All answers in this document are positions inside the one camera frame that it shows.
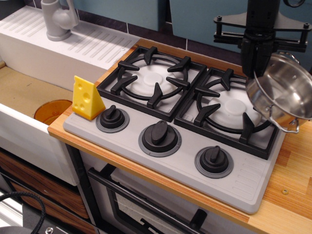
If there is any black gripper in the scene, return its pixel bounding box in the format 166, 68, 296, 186
214, 0, 310, 77

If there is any stainless steel pot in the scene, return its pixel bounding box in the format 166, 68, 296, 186
246, 51, 312, 134

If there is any yellow cheese wedge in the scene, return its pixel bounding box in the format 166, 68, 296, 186
72, 76, 106, 120

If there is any grey toy stove top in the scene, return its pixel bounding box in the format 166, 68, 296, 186
62, 45, 298, 215

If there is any black right stove knob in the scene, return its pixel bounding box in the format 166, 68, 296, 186
195, 146, 234, 179

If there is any black stove knob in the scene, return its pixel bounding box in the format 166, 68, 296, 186
138, 120, 182, 157
195, 146, 234, 179
96, 105, 130, 134

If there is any black middle stove knob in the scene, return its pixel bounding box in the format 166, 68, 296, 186
138, 120, 182, 157

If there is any black left stove knob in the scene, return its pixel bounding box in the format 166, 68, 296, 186
96, 105, 130, 134

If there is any black right burner grate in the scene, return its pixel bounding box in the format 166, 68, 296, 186
174, 68, 278, 159

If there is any black burner grate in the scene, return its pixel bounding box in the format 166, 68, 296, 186
174, 68, 278, 159
97, 46, 207, 122

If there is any black left burner grate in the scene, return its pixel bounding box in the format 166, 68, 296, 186
97, 46, 207, 122

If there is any grey toy faucet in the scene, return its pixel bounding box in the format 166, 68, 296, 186
41, 0, 79, 41

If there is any white toy sink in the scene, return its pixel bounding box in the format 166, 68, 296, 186
0, 6, 138, 186

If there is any upper wooden drawer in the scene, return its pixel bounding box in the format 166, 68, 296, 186
0, 151, 83, 210

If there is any wooden drawer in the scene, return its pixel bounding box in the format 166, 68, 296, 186
11, 182, 96, 234
0, 151, 83, 210

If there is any lower wooden drawer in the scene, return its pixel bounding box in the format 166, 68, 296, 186
11, 182, 96, 234

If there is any black oven door handle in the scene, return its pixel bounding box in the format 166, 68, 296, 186
87, 164, 207, 234

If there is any black braided cable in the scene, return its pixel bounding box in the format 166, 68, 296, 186
0, 192, 47, 234

